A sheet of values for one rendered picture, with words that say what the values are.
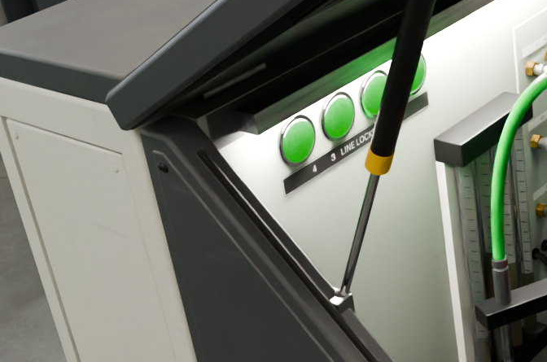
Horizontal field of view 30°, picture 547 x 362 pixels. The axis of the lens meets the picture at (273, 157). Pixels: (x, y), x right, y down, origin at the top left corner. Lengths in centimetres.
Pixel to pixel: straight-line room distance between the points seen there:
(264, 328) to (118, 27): 34
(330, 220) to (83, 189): 25
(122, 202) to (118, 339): 21
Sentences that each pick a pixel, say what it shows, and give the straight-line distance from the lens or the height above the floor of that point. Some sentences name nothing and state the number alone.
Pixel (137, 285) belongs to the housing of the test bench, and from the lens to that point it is 104.
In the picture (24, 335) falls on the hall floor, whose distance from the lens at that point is 349.
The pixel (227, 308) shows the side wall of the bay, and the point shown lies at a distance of 93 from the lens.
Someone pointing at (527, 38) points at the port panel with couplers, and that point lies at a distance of 129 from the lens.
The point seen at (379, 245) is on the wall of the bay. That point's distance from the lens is 113.
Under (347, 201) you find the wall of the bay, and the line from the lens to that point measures 107.
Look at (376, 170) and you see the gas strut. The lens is 74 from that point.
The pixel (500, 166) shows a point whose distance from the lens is 111.
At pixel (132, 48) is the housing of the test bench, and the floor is 150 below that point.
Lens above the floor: 178
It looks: 25 degrees down
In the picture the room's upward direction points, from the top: 11 degrees counter-clockwise
